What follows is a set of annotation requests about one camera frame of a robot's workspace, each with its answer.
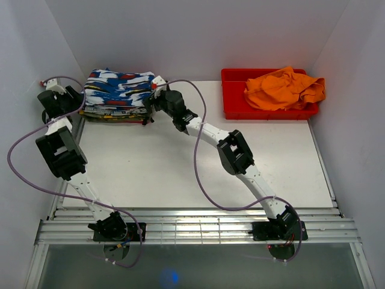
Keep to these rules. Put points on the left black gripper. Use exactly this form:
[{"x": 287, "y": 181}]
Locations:
[{"x": 77, "y": 101}]

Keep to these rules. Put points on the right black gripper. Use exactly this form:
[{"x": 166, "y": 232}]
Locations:
[{"x": 153, "y": 100}]

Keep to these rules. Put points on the blue white patterned trousers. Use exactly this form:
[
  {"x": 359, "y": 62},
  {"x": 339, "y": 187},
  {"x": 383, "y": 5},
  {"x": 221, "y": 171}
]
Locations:
[{"x": 115, "y": 89}]

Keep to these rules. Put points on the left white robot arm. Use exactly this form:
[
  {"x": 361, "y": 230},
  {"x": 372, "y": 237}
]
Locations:
[{"x": 66, "y": 160}]

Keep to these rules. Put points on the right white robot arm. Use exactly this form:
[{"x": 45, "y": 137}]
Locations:
[{"x": 237, "y": 160}]

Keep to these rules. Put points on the newspaper print folded trousers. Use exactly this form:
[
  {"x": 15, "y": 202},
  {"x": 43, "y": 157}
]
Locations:
[{"x": 100, "y": 111}]

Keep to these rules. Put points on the orange trousers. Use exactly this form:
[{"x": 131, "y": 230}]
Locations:
[{"x": 284, "y": 89}]

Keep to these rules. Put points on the red plastic tray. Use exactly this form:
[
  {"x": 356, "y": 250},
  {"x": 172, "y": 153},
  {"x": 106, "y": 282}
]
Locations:
[{"x": 235, "y": 107}]

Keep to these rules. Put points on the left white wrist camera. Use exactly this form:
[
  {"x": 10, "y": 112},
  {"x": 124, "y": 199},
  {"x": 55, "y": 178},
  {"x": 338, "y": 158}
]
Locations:
[{"x": 53, "y": 85}]

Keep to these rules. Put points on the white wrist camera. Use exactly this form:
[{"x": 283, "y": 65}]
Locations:
[
  {"x": 158, "y": 83},
  {"x": 53, "y": 85}
]

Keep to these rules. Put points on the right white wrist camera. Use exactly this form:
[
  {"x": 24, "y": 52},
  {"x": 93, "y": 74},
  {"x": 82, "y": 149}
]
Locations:
[{"x": 158, "y": 83}]

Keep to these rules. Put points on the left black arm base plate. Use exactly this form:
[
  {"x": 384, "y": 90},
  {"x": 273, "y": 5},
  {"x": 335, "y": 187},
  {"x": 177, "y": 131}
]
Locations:
[{"x": 132, "y": 234}]

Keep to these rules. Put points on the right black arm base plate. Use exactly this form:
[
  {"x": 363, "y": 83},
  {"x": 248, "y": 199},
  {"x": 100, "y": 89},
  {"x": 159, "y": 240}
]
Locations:
[{"x": 266, "y": 231}]

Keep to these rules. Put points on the aluminium frame rail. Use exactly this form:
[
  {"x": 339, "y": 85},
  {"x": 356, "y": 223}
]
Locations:
[{"x": 176, "y": 227}]

